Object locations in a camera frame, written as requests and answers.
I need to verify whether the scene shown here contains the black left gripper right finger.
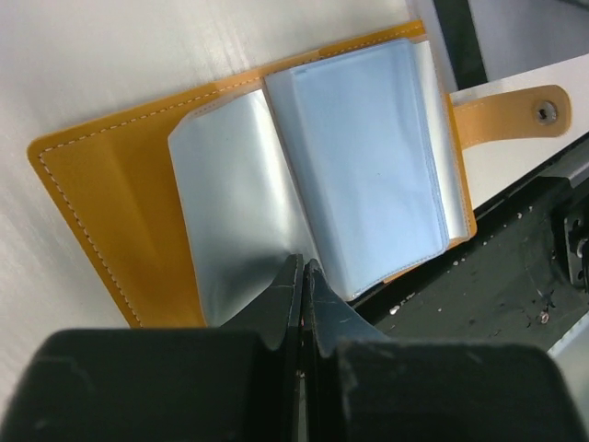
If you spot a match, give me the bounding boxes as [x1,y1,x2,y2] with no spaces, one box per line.
[303,261,584,441]

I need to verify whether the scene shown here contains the yellow leather card holder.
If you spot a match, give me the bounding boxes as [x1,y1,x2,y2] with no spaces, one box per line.
[28,20,572,327]

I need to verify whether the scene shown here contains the silver card black stripe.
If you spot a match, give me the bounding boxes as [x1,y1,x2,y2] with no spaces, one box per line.
[407,0,488,92]

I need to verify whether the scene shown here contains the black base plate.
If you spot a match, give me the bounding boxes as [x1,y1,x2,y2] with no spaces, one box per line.
[354,136,588,350]

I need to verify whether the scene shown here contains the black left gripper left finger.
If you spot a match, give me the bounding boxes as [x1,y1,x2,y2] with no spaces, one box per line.
[13,255,304,441]

